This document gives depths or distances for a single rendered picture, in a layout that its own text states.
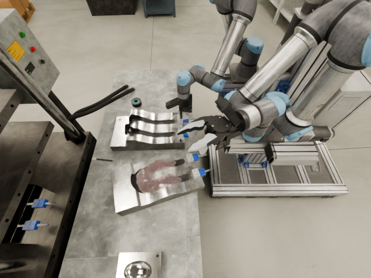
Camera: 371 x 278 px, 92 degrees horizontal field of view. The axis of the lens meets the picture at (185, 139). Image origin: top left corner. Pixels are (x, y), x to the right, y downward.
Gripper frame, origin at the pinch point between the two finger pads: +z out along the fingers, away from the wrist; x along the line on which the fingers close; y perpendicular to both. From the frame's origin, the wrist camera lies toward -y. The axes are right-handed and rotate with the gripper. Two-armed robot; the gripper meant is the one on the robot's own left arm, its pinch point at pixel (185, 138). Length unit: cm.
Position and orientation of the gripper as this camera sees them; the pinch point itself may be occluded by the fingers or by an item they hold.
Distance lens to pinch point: 51.5
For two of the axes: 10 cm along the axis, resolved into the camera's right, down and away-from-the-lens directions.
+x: -4.3, -6.8, 5.9
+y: 0.6, 6.4, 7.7
